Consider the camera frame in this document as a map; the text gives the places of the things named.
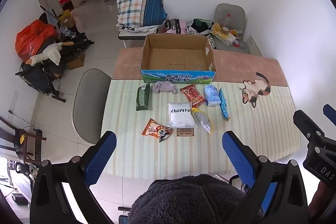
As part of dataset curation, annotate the wooden chair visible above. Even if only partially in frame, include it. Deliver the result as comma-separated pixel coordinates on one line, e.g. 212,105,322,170
0,116,47,164

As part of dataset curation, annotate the clear plastic bottle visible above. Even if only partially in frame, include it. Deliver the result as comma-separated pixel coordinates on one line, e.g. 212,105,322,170
223,13,233,30

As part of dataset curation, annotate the small brown cardboard box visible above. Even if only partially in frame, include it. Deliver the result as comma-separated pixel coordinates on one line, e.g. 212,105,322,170
66,52,86,70

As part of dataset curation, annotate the red snack packet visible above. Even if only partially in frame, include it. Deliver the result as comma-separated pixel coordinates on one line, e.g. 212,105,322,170
180,84,206,106

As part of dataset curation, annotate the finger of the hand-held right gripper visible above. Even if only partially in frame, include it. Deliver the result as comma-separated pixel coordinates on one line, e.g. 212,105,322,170
323,104,336,127
293,110,327,143

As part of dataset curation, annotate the plaid and blue quilt bundle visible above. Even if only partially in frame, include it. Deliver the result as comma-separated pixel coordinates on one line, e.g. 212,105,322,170
116,0,168,28

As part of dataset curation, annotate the white folding bed frame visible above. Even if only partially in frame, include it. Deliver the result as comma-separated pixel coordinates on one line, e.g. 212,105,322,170
118,26,159,48

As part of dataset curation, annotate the yellow wrapped package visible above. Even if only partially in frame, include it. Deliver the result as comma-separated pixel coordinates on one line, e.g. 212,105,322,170
211,23,237,46

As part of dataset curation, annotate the light blue tissue pack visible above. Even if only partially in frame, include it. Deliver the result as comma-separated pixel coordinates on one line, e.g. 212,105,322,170
204,84,222,107

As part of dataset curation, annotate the black white patterned bag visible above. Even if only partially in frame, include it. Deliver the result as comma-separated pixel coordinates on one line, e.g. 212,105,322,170
185,18,217,50

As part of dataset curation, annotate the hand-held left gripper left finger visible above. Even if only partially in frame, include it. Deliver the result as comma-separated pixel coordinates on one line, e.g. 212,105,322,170
30,131,117,224

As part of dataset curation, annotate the black stroller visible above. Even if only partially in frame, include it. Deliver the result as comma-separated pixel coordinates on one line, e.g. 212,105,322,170
15,6,95,102

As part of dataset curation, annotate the yellow paper bag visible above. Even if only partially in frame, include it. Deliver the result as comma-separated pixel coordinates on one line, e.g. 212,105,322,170
57,9,76,28

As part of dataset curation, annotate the white goose plush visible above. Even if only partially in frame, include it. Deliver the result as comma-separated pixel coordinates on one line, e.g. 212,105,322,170
28,42,75,66

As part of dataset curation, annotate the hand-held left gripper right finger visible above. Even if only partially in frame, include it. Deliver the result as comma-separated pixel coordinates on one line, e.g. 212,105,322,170
222,131,309,224

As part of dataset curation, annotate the slim blue wipes packet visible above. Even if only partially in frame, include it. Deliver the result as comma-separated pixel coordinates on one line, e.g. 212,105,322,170
218,87,230,121

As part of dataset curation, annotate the white leaning panel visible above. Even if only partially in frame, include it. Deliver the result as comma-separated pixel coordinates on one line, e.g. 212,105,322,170
247,35,263,57

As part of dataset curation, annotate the green snack packet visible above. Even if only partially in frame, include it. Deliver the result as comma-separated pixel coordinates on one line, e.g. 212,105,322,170
136,83,152,111

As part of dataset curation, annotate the striped pink cat table mat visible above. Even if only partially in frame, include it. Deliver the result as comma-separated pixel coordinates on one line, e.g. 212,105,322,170
101,48,302,179

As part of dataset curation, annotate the yellow bagged steel scrubber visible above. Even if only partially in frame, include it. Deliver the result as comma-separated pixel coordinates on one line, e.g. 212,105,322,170
191,107,214,134

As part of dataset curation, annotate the cluttered grey cushioned chair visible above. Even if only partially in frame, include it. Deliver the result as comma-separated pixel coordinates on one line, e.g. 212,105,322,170
211,3,251,55

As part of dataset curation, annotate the orange panda snack packet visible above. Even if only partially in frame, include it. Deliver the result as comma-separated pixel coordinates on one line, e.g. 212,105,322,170
142,118,174,143

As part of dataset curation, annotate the pink suitcase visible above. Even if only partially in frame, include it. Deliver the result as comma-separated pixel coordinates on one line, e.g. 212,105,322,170
163,19,187,35

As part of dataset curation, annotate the plain grey chair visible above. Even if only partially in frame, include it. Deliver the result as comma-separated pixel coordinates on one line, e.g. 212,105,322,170
72,69,112,146

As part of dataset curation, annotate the grey sock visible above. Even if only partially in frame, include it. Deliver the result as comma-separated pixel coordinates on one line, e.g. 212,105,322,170
152,81,178,95

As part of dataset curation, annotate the brown mat label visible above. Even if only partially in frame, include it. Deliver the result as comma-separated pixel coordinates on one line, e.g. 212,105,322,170
176,128,195,137

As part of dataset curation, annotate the dark fleece garment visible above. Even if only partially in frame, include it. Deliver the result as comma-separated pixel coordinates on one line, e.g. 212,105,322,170
127,174,263,224

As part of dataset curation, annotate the orange plastic bag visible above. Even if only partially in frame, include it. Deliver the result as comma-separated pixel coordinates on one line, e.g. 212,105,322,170
15,20,58,63

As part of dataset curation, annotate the wall power outlet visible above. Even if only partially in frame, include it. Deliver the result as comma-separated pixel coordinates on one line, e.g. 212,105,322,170
9,91,19,114

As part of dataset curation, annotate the white pillow pack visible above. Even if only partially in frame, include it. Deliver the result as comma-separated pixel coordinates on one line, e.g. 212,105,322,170
167,101,198,129

